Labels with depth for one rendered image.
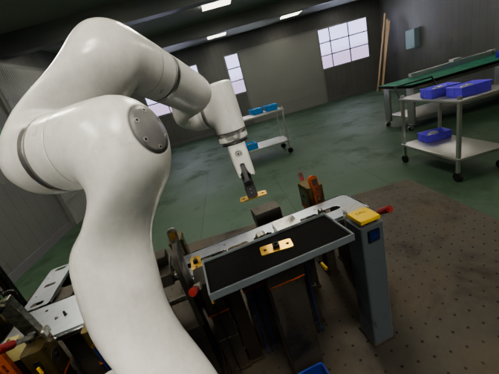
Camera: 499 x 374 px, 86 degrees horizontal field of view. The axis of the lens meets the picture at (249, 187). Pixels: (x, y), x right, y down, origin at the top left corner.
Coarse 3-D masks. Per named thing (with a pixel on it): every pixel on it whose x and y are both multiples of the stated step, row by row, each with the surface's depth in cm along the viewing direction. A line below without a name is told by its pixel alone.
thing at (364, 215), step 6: (360, 210) 74; (366, 210) 73; (348, 216) 73; (354, 216) 72; (360, 216) 71; (366, 216) 70; (372, 216) 70; (378, 216) 70; (360, 222) 69; (366, 222) 69
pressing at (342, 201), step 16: (368, 208) 104; (224, 240) 109; (240, 240) 106; (192, 256) 104; (208, 256) 102; (192, 272) 95; (48, 304) 100; (64, 304) 97; (48, 320) 91; (64, 320) 89; (80, 320) 87; (64, 336) 83
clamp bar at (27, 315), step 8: (8, 296) 70; (0, 304) 68; (8, 304) 69; (16, 304) 71; (0, 312) 67; (8, 312) 70; (16, 312) 71; (24, 312) 72; (8, 320) 71; (16, 320) 71; (24, 320) 72; (32, 320) 74; (16, 328) 72; (24, 328) 73; (32, 328) 74; (40, 328) 76; (40, 336) 76
